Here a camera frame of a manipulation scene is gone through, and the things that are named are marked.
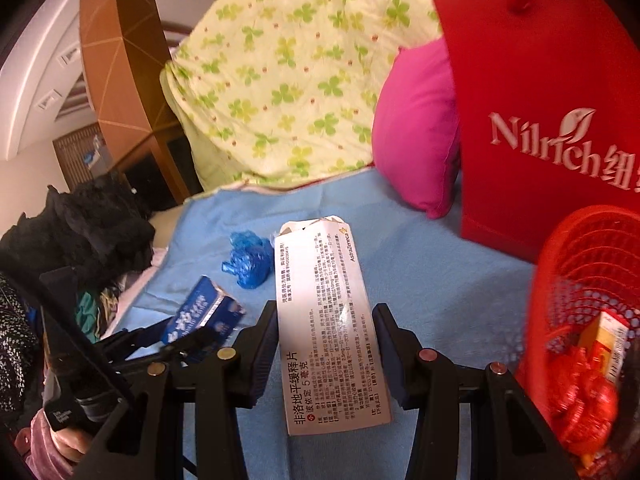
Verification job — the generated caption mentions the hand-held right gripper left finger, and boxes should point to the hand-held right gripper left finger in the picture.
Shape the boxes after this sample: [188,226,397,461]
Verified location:
[72,300,278,480]

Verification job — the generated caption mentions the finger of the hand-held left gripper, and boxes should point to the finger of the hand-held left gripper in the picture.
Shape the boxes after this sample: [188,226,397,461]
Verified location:
[165,330,233,363]
[97,324,173,358]

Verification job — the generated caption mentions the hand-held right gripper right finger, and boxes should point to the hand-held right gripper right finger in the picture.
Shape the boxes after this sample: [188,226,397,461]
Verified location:
[372,302,573,480]

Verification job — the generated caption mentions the blue cardboard box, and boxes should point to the blue cardboard box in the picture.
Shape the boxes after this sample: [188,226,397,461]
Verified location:
[161,275,247,361]

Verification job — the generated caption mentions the long white medicine box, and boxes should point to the long white medicine box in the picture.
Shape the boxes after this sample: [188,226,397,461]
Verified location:
[275,215,398,436]

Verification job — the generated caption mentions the blue plastic bag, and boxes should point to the blue plastic bag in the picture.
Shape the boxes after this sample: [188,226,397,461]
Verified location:
[220,230,273,290]

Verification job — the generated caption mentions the red plastic bag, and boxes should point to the red plastic bag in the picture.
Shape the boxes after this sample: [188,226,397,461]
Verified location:
[547,347,621,453]

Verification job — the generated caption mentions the red mesh basket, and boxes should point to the red mesh basket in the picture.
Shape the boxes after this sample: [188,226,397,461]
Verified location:
[515,205,640,471]

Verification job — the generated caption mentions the orange and white box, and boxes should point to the orange and white box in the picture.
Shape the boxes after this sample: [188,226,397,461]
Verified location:
[577,310,631,386]

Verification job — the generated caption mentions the person's left hand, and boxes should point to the person's left hand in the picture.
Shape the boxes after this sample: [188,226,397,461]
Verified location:
[52,427,96,466]

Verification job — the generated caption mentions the teal cloth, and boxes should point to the teal cloth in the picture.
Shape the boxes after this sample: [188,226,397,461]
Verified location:
[75,290,101,341]

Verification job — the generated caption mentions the black white floral garment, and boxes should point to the black white floral garment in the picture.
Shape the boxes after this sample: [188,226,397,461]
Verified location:
[0,275,41,426]

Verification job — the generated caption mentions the blue blanket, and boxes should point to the blue blanket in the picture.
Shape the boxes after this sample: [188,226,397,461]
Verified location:
[115,167,551,480]

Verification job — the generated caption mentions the black fuzzy garment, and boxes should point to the black fuzzy garment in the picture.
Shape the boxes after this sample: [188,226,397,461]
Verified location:
[0,172,157,286]

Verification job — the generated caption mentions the wooden cabinet dark panels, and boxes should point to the wooden cabinet dark panels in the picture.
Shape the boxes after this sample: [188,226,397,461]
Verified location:
[120,135,193,206]

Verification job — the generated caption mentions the red paper gift bag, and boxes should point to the red paper gift bag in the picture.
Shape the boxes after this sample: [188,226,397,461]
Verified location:
[432,0,640,263]

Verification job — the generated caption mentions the pink pillow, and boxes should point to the pink pillow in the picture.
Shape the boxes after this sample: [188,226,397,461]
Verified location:
[372,37,463,220]

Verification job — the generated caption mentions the green clover quilt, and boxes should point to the green clover quilt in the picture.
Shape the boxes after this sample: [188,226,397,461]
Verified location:
[160,0,516,191]

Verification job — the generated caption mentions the brown wooden column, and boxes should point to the brown wooden column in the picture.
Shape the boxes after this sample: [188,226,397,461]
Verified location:
[79,0,193,206]

